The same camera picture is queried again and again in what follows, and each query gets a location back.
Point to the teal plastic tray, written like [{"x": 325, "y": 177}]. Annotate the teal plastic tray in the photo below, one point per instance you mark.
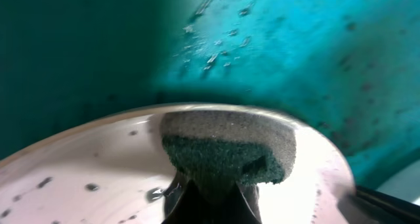
[{"x": 349, "y": 68}]

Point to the light blue dirty plate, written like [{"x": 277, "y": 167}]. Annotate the light blue dirty plate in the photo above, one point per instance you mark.
[{"x": 404, "y": 185}]

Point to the white plate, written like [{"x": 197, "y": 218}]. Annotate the white plate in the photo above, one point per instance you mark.
[{"x": 114, "y": 170}]

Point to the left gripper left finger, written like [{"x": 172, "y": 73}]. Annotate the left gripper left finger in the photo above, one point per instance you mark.
[{"x": 183, "y": 202}]

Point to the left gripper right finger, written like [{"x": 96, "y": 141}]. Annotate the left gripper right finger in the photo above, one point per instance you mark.
[{"x": 242, "y": 205}]

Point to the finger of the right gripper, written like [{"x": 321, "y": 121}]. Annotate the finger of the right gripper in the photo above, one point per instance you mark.
[{"x": 368, "y": 206}]

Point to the green scrubbing sponge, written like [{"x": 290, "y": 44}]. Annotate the green scrubbing sponge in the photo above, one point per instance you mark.
[{"x": 216, "y": 149}]

